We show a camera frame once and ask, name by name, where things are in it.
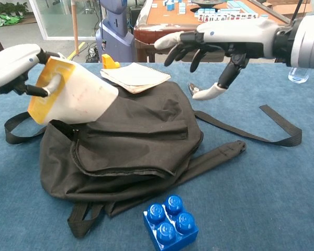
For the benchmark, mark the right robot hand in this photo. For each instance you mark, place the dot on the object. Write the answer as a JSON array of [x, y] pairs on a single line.
[[240, 36]]

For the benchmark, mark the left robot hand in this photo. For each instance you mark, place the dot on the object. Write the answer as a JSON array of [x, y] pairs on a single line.
[[10, 68]]

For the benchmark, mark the white book yellow spine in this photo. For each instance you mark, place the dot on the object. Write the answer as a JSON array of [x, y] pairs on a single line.
[[86, 99]]

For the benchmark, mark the black fabric backpack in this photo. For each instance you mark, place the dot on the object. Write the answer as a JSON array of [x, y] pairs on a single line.
[[136, 130]]

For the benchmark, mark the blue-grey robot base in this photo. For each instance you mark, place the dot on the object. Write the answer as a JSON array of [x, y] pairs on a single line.
[[115, 31]]

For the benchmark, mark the mahjong tile row red print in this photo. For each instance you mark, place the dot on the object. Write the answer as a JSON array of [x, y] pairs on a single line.
[[225, 18]]

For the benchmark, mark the blue back mahjong tiles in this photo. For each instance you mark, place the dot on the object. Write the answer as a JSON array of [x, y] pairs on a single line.
[[172, 5], [238, 4]]

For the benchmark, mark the black tripod stand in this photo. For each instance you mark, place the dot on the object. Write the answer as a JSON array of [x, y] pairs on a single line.
[[277, 13]]

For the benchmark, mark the black round dish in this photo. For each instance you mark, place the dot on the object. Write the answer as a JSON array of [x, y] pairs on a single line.
[[209, 2]]

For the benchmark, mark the brown cardboard box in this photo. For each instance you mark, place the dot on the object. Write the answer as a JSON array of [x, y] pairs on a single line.
[[287, 8]]

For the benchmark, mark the green potted plants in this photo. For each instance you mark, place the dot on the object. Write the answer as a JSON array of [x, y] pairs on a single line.
[[8, 9]]

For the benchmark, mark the clear plastic water bottle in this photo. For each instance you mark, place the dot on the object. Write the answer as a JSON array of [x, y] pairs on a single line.
[[298, 75]]

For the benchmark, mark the brown mahjong table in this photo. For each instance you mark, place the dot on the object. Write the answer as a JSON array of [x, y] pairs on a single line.
[[167, 18]]

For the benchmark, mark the wooden pole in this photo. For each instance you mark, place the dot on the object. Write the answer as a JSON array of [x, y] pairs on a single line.
[[75, 26]]

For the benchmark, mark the orange toy block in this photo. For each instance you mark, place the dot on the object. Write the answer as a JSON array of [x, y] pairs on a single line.
[[108, 61]]

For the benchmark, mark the cream spiral notebook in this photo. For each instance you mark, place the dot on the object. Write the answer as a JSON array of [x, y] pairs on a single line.
[[136, 75]]

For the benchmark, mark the blue felt table mat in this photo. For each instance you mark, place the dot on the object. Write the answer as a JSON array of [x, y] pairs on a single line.
[[251, 196]]

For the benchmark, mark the blue four-stud building block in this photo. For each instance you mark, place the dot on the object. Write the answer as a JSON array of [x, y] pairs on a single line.
[[170, 230]]

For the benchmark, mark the glass partition white frame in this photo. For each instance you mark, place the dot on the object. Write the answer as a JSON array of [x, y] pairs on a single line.
[[39, 26]]

